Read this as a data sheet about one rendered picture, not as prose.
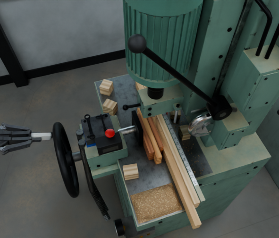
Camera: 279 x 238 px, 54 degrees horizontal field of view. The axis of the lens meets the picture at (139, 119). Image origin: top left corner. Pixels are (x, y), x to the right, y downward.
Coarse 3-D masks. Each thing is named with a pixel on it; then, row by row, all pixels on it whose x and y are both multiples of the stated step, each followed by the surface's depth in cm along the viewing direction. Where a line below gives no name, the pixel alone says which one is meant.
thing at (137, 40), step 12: (132, 36) 49; (132, 48) 49; (144, 48) 50; (156, 60) 54; (168, 72) 58; (192, 84) 65; (204, 96) 70; (216, 96) 77; (216, 108) 75; (228, 108) 75
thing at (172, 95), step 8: (144, 88) 89; (168, 88) 89; (176, 88) 89; (144, 96) 87; (168, 96) 87; (176, 96) 87; (144, 104) 85; (152, 104) 86; (160, 104) 87; (168, 104) 88; (144, 112) 88; (152, 112) 89; (160, 112) 91
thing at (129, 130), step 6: (132, 114) 93; (132, 120) 96; (138, 120) 91; (132, 126) 94; (138, 126) 90; (120, 132) 92; (126, 132) 93; (132, 132) 93; (138, 132) 90; (138, 138) 93
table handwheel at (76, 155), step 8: (56, 128) 95; (56, 136) 92; (64, 136) 111; (56, 144) 91; (64, 144) 114; (56, 152) 90; (64, 152) 91; (64, 160) 90; (72, 160) 101; (80, 160) 103; (64, 168) 89; (72, 168) 114; (64, 176) 90; (72, 176) 112; (72, 184) 92; (72, 192) 94
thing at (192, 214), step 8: (136, 88) 110; (160, 128) 96; (168, 152) 90; (168, 160) 89; (176, 168) 87; (176, 176) 86; (176, 184) 86; (184, 184) 84; (184, 192) 83; (184, 200) 82; (192, 208) 80; (192, 216) 79; (192, 224) 80; (200, 224) 78
